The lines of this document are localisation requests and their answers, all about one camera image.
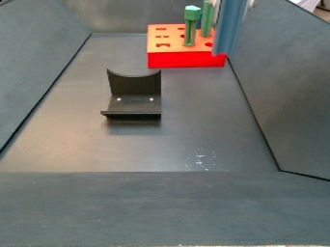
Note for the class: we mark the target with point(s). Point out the blue arch block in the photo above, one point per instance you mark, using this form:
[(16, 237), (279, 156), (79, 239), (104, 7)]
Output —
[(230, 19)]

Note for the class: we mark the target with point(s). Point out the red foam shape board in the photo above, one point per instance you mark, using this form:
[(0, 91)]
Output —
[(167, 52)]

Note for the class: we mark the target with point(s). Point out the black curved holder stand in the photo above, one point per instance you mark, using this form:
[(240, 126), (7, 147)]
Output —
[(135, 95)]

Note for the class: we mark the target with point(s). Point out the green pentagon peg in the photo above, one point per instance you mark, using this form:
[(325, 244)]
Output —
[(192, 14)]

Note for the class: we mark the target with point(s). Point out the green star peg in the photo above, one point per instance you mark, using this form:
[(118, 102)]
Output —
[(207, 14)]

